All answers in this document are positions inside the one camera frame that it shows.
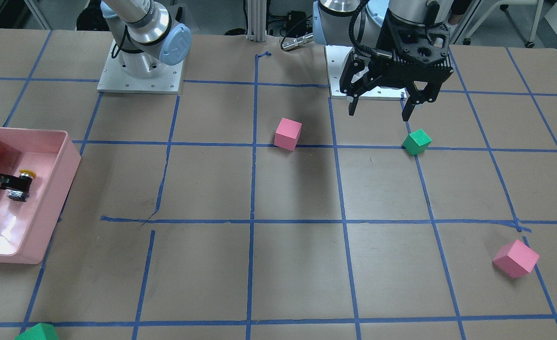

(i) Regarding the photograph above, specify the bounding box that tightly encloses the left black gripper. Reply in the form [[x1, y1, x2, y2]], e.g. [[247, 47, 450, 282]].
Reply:
[[339, 9, 454, 122]]

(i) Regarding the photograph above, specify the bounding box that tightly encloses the green cube near right arm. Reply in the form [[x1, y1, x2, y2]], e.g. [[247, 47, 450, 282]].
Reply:
[[15, 323, 59, 340]]

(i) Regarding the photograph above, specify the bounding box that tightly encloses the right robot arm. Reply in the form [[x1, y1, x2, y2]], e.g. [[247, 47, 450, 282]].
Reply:
[[0, 0, 192, 146]]

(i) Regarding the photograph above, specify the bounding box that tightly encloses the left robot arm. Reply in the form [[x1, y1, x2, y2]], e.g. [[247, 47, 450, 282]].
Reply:
[[312, 0, 454, 122]]

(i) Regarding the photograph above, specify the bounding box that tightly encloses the pink plastic bin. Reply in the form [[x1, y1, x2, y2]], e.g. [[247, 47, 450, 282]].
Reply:
[[0, 127, 80, 264]]

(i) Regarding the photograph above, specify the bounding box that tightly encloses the green cube front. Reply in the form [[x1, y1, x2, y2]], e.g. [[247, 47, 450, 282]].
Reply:
[[402, 129, 432, 156]]

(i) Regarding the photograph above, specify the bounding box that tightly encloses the pink cube centre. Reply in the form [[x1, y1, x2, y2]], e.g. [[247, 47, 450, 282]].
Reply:
[[274, 118, 302, 152]]

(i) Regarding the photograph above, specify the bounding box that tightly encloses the pink cube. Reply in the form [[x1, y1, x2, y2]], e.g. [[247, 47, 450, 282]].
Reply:
[[492, 239, 540, 279], [274, 118, 302, 152]]

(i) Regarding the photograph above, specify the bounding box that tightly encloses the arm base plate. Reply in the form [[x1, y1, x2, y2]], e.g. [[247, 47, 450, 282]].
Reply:
[[325, 45, 409, 100], [97, 41, 185, 94]]

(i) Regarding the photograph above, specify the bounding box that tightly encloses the aluminium frame post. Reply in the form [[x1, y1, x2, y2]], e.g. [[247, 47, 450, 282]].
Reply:
[[245, 0, 268, 44]]

